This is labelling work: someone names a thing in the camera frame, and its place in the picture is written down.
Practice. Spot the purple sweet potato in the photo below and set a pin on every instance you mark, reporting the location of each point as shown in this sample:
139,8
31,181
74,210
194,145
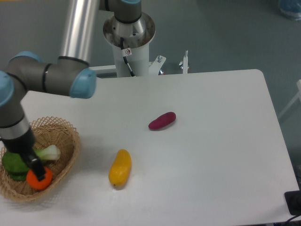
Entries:
162,121

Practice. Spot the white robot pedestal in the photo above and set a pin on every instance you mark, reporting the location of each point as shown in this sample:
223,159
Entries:
130,45

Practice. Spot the white frame at right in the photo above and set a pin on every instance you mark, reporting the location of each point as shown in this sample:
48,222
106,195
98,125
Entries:
289,106

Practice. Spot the green bok choy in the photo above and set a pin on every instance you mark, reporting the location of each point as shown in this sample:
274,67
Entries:
17,169

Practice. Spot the woven wicker basket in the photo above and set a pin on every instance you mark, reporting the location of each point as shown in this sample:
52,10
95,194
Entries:
48,131

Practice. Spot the orange fruit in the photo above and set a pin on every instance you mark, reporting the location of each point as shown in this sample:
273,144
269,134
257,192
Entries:
34,183

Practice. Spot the black device at table edge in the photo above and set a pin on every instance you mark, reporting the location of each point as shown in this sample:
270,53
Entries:
293,201

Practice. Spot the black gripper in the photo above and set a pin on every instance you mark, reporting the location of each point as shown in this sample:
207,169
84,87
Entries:
23,146

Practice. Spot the blue bag in corner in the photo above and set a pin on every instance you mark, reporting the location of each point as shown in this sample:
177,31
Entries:
290,8

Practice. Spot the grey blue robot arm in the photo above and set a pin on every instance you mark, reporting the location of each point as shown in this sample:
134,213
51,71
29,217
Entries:
70,76

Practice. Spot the yellow mango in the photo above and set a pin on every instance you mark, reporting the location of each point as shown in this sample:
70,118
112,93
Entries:
120,169

